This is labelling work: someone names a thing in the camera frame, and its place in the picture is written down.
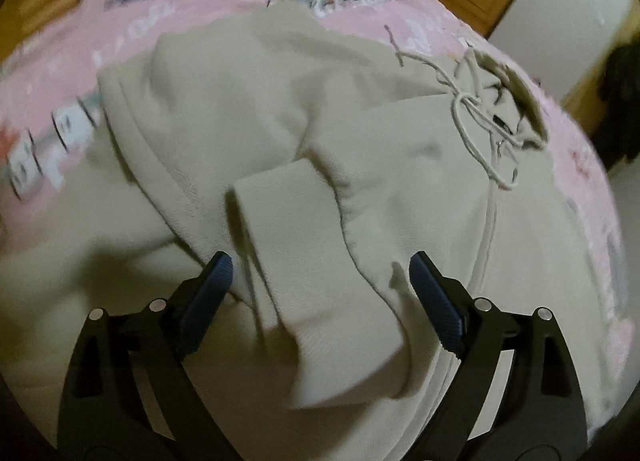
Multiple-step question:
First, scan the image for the beige zip hoodie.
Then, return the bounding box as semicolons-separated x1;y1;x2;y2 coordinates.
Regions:
1;2;617;460

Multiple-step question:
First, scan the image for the pink patterned bed blanket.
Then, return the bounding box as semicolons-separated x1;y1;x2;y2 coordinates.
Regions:
0;0;637;432

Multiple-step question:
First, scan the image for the black hanging jacket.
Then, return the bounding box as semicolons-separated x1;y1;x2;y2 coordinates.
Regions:
591;35;639;169

